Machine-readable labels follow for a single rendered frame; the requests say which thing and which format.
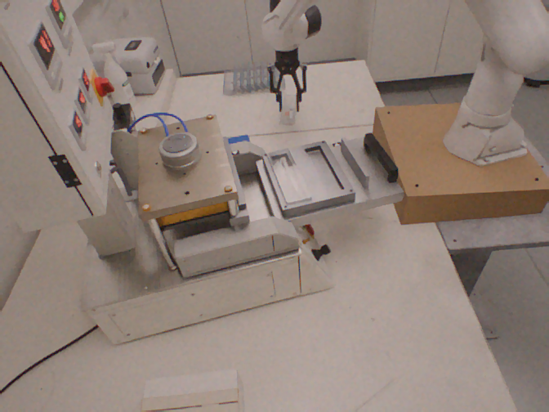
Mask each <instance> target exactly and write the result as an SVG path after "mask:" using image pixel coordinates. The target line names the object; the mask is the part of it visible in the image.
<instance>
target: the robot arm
mask: <svg viewBox="0 0 549 412"><path fill-rule="evenodd" d="M321 1H323V0H270V14H268V15H266V16H265V18H264V20H263V24H262V27H261V33H262V37H263V39H264V41H265V43H266V44H267V45H268V46H269V47H271V48H273V49H275V59H276V61H275V63H274V64H268V68H267V69H268V71H269V74H270V93H274V94H275V95H276V102H279V112H281V110H282V91H280V86H281V82H282V79H283V76H284V75H287V74H288V75H292V78H293V81H294V83H295V86H296V89H297V94H296V98H297V112H299V109H300V106H299V102H301V101H302V93H306V89H307V86H306V70H307V63H305V64H302V63H300V61H299V60H298V47H299V45H300V42H301V41H303V40H304V39H307V38H310V37H312V36H315V35H316V34H317V33H318V32H319V31H320V28H321V24H322V17H321V14H320V11H319V8H318V7H317V6H316V5H315V4H316V3H318V2H321ZM464 2H465V3H466V5H467V6H468V7H469V9H470V10H471V12H472V14H473V16H474V17H475V19H476V20H477V22H478V24H479V26H480V27H481V29H482V30H483V32H484V36H483V40H482V43H481V48H480V54H479V58H478V61H477V66H476V69H475V73H474V75H473V78H472V80H471V84H470V86H469V89H468V92H467V94H466V95H465V96H464V97H463V100H462V103H461V105H460V107H459V110H458V113H457V117H456V118H455V120H454V122H453V124H452V126H451V128H450V129H449V130H448V131H447V132H446V133H445V135H444V139H443V143H444V145H445V147H446V148H447V149H448V151H449V153H451V154H453V155H456V156H457V157H459V158H461V159H465V160H467V161H470V162H472V163H474V164H476V165H478V166H480V167H484V166H488V165H490V164H494V163H500V162H503V161H507V160H510V159H516V158H519V157H522V156H526V155H527V149H526V146H527V144H525V142H524V141H523V138H524V130H523V128H522V127H521V126H520V124H519V123H518V122H517V121H516V120H515V119H514V118H513V117H512V116H511V112H512V110H513V108H514V105H513V104H512V103H513V101H514V100H515V98H516V95H517V93H518V91H519V90H520V87H521V85H522V83H523V82H524V75H528V74H535V73H537V72H539V71H541V70H542V69H544V68H546V67H548V66H549V15H548V13H547V11H546V9H545V7H544V6H543V4H542V2H541V0H464ZM299 67H300V68H301V71H302V86H303V88H301V85H300V83H299V80H298V77H297V72H296V71H297V69H298V68H299ZM275 68H276V69H277V70H278V71H279V72H280V75H279V81H278V85H277V88H275V81H274V70H275Z"/></svg>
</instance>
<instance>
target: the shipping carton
mask: <svg viewBox="0 0 549 412"><path fill-rule="evenodd" d="M141 412H244V397H243V383H242V380H241V378H240V376H239V372H238V370H237V369H227V370H220V371H213V372H207V373H200V374H187V375H181V376H174V377H168V378H156V379H149V380H145V389H144V395H143V399H142V402H141Z"/></svg>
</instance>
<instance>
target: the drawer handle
mask: <svg viewBox="0 0 549 412"><path fill-rule="evenodd" d="M368 147H369V148H370V150H371V151H372V152H373V153H374V155H375V156H376V158H377V160H378V161H379V162H380V164H381V165H382V167H383V168H384V169H385V170H386V172H387V174H388V178H387V180H388V182H389V183H392V182H395V181H397V179H398V174H399V173H398V171H399V169H398V167H397V166H396V165H395V163H394V162H393V160H392V159H391V157H390V156H389V155H388V154H387V153H386V151H385V150H384V149H383V147H382V146H381V144H380V143H379V142H378V140H377V139H376V137H375V136H374V135H373V134H372V133H371V132H369V133H366V134H365V135H364V148H368Z"/></svg>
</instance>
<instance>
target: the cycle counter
mask: <svg viewBox="0 0 549 412"><path fill-rule="evenodd" d="M36 44H37V46H38V49H39V51H40V52H41V54H42V57H43V59H44V60H45V61H46V63H47V65H48V63H49V60H50V58H51V54H52V51H53V47H52V45H51V43H50V41H49V39H48V37H47V35H46V33H45V31H44V29H43V28H42V31H41V33H40V35H39V37H38V41H37V42H36Z"/></svg>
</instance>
